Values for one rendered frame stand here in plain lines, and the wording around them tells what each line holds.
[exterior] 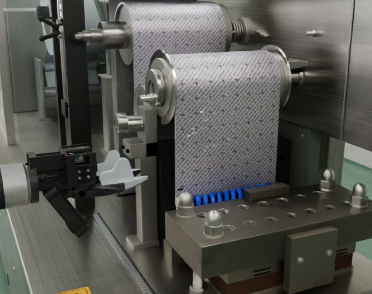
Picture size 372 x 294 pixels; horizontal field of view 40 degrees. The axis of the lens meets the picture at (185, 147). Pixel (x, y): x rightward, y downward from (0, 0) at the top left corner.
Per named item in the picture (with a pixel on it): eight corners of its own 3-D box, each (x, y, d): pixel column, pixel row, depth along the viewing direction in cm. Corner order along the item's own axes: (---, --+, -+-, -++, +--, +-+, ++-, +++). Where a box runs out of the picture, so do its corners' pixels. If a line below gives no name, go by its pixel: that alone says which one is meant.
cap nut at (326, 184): (314, 186, 110) (316, 167, 109) (327, 184, 111) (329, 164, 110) (325, 192, 107) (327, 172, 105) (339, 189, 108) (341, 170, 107)
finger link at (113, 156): (139, 147, 98) (95, 155, 93) (141, 177, 100) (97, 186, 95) (132, 144, 101) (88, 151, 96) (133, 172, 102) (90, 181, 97)
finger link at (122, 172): (150, 157, 92) (98, 161, 90) (150, 188, 94) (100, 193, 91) (146, 153, 95) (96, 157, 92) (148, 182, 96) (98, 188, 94)
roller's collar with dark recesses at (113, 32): (97, 48, 122) (96, 21, 121) (121, 47, 125) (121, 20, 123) (105, 51, 117) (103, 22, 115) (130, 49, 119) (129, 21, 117)
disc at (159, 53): (148, 116, 110) (146, 46, 106) (150, 115, 110) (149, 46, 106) (175, 132, 97) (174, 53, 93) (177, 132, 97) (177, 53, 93)
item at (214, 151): (174, 205, 103) (174, 115, 98) (273, 187, 112) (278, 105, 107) (176, 205, 102) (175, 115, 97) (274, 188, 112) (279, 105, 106)
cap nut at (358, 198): (344, 202, 102) (346, 181, 100) (358, 199, 103) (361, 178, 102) (357, 209, 98) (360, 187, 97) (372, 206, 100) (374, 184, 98)
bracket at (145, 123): (124, 241, 114) (118, 107, 105) (151, 236, 116) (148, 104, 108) (131, 251, 109) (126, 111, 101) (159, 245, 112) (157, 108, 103)
